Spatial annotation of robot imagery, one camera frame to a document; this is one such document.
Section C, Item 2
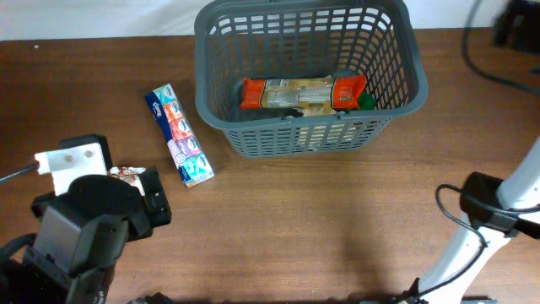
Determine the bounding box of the colourful tissue multipack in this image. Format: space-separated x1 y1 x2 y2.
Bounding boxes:
144 84 214 187

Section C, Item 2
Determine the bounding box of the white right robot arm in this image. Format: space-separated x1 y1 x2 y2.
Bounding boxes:
391 141 539 303

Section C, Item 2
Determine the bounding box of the grey plastic basket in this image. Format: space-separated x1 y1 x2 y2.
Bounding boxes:
194 0 429 158

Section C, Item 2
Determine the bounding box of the green lidded jar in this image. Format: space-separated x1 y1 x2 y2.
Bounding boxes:
358 91 376 111

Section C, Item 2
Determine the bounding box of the red spaghetti packet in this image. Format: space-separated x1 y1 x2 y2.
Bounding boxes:
240 74 367 110

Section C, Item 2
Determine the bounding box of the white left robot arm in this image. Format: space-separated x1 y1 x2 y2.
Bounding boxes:
1 134 171 303

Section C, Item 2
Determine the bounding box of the beige paper bag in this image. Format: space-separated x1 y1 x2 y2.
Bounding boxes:
296 108 357 151

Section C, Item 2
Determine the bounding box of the brown white snack wrapper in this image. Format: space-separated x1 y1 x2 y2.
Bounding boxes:
109 166 146 196

